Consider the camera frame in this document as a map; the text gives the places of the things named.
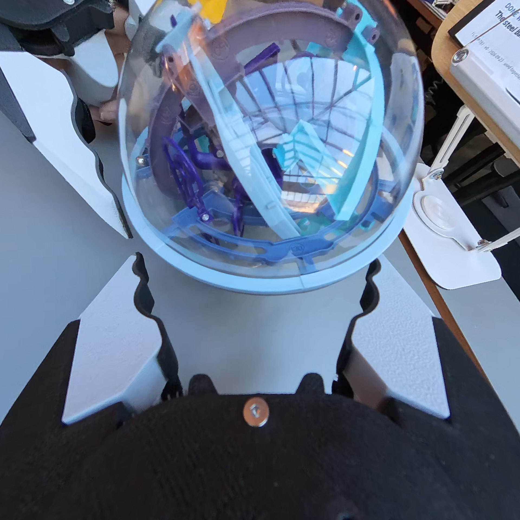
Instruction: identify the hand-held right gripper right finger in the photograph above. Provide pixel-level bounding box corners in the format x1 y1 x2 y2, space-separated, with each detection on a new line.
332 254 451 420

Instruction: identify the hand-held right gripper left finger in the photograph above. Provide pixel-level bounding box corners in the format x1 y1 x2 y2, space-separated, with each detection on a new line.
61 252 182 425

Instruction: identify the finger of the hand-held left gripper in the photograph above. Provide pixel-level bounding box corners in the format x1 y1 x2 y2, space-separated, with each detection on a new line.
0 51 134 240

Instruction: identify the clear plastic maze ball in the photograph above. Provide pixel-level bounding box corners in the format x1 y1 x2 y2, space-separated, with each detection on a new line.
117 0 426 295

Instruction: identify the person's left hand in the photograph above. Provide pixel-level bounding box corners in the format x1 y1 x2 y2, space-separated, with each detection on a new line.
92 30 132 125

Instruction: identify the grey box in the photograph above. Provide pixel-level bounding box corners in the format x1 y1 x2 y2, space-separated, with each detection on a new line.
448 44 520 137

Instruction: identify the round-cornered wooden table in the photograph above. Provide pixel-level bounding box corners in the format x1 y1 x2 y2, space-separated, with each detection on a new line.
431 0 520 164

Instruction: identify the white printed paper sheet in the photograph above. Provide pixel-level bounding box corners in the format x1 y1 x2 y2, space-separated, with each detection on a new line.
454 0 520 48

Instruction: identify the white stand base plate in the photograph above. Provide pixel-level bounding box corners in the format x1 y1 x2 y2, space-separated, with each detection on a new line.
400 162 503 291

